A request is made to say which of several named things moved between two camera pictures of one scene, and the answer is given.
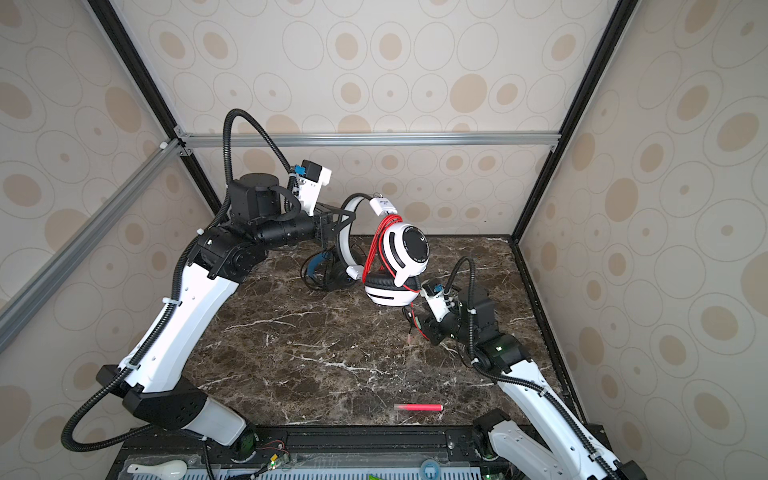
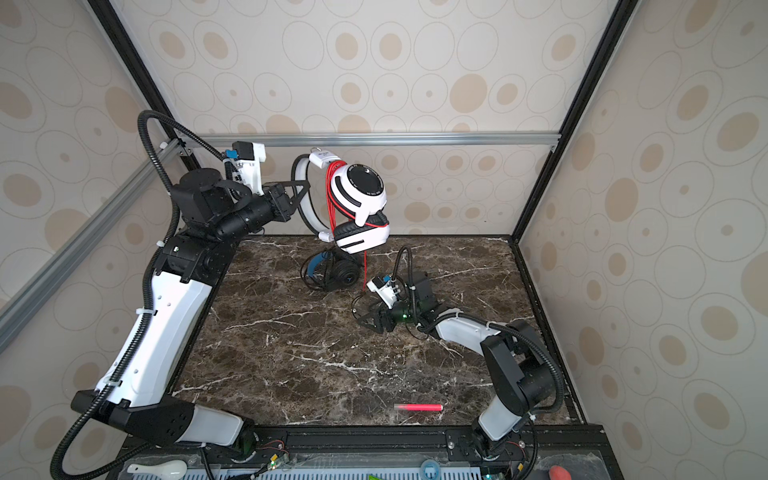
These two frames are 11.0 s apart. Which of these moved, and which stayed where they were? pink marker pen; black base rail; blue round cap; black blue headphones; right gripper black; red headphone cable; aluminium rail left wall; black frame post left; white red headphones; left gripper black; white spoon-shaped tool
Moved: right gripper black; left gripper black; white red headphones; red headphone cable
Stayed: blue round cap; black blue headphones; black frame post left; white spoon-shaped tool; black base rail; pink marker pen; aluminium rail left wall
